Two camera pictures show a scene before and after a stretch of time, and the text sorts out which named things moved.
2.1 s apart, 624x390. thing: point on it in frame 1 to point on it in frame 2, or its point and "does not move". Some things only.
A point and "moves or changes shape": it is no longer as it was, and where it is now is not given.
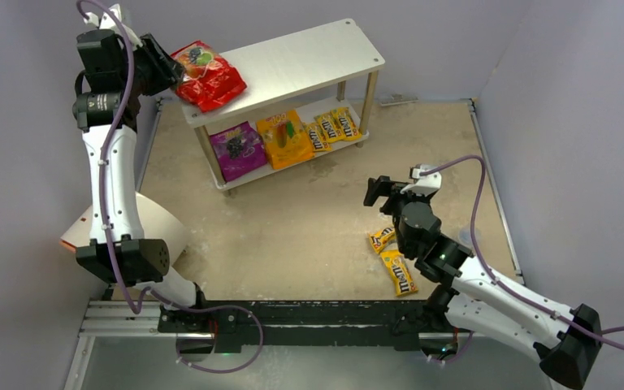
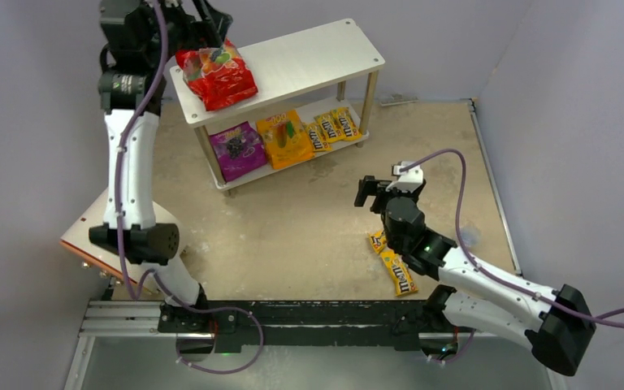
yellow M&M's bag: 344,119 does not move
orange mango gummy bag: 286,140 does not move
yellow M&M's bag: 329,127 does not move
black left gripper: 160,62 to 204,19
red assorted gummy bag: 209,80 moves or changes shape
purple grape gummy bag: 240,149 does not move
